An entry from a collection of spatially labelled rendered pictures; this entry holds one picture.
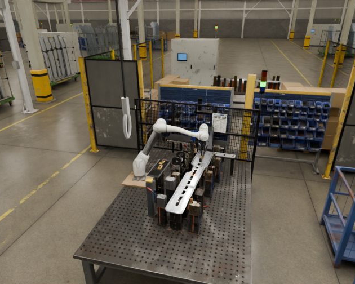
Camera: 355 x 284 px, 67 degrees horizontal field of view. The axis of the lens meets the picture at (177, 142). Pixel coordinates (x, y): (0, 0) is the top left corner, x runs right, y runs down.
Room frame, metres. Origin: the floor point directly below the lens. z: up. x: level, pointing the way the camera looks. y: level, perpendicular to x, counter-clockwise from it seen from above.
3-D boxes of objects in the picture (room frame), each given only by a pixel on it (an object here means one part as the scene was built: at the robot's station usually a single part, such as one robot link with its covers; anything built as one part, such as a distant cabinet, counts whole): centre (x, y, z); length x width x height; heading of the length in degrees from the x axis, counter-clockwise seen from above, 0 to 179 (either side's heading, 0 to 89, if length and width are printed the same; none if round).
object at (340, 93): (5.61, -2.87, 0.68); 1.20 x 0.80 x 1.35; 78
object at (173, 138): (3.66, -0.29, 1.02); 0.90 x 0.22 x 0.03; 71
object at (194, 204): (2.13, -0.17, 0.88); 0.15 x 0.11 x 0.36; 71
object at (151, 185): (2.39, 0.29, 0.92); 0.08 x 0.08 x 0.44; 71
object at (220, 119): (3.67, -0.61, 1.30); 0.23 x 0.02 x 0.31; 71
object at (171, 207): (2.72, -0.18, 1.00); 1.38 x 0.22 x 0.02; 161
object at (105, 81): (5.22, 1.24, 1.00); 1.34 x 0.14 x 2.00; 76
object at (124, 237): (2.88, -0.11, 0.68); 2.56 x 1.61 x 0.04; 166
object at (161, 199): (2.24, 0.16, 0.88); 0.11 x 0.10 x 0.36; 71
